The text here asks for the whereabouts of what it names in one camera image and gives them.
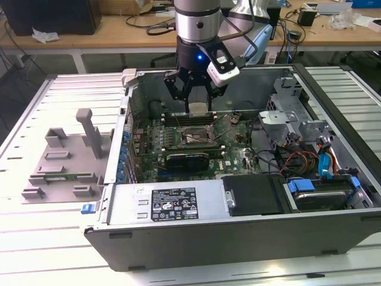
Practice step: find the perforated metal drive cage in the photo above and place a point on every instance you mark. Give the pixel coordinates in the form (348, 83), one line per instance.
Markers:
(282, 86)

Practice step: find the wooden desk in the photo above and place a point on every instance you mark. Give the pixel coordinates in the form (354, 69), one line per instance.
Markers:
(74, 38)

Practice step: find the silver CPU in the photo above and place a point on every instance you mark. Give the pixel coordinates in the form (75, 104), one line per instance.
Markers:
(199, 108)

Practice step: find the silver sheet metal bracket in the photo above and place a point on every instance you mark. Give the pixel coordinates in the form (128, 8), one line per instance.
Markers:
(276, 119)

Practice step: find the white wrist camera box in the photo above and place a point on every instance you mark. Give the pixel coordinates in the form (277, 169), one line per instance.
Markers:
(223, 76)

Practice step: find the black graphics card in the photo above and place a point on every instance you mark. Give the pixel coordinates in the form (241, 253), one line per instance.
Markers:
(187, 162)

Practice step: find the white paper sheet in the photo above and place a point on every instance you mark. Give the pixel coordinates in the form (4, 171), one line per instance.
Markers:
(367, 22)

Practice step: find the CPU socket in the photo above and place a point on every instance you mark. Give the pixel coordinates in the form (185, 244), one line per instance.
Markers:
(193, 137)

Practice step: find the small black device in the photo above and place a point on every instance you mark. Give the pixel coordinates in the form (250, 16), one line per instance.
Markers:
(294, 35)

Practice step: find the open grey PC case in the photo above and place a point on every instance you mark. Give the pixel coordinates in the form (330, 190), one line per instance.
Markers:
(208, 247)

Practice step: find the black optical drive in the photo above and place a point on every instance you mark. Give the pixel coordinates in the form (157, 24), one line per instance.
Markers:
(256, 196)

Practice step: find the round coin battery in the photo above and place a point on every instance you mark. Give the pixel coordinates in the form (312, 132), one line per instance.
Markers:
(234, 118)

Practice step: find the clear plastic bags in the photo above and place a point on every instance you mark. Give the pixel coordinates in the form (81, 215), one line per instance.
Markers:
(342, 19)

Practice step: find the hard disk in blue carrier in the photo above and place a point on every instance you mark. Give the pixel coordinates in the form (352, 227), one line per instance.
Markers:
(321, 199)

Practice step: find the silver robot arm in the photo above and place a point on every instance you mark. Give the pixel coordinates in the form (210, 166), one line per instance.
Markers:
(196, 18)

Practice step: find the blue case latch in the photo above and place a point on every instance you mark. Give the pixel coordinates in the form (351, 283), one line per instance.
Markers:
(87, 208)

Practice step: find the crumpled white paper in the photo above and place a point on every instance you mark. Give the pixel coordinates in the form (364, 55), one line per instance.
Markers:
(44, 35)

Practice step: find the silver power supply with label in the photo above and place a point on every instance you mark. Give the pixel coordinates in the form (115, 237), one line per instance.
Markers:
(125, 205)

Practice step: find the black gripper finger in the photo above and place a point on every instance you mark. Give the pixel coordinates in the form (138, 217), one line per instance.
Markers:
(174, 86)
(218, 90)

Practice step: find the green RAM stick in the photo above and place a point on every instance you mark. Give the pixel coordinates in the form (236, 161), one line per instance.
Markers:
(64, 178)

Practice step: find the grey parts rack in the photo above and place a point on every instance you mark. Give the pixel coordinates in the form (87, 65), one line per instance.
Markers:
(74, 149)

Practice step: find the black computer tower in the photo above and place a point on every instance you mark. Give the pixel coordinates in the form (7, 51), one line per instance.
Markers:
(53, 15)

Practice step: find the green motherboard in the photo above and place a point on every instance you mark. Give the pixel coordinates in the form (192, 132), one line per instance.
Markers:
(235, 155)

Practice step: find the small dark box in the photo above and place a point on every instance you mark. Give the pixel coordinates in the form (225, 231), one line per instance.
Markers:
(306, 16)

